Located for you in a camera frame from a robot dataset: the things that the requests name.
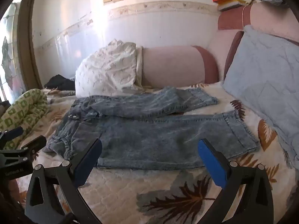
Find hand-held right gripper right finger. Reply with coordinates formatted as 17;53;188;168
197;138;274;224

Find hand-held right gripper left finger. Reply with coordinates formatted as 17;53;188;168
24;138;103;224

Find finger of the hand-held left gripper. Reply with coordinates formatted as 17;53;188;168
0;127;24;145
0;136;47;166

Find blue denim pants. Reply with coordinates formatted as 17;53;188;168
44;86;261;171

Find green patterned blanket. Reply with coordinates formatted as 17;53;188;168
0;89;49;150

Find leaf print bedsheet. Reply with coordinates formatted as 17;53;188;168
0;82;299;224

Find dark cloth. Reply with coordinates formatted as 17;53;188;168
44;74;76;91

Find white printed pillow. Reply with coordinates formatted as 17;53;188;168
75;40;143;98

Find light blue quilt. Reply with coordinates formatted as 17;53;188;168
222;24;299;166

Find pink padded headboard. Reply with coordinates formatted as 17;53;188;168
140;2;299;89

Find white book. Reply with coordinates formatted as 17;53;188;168
218;3;243;12

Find stack of books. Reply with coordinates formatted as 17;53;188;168
215;0;244;6

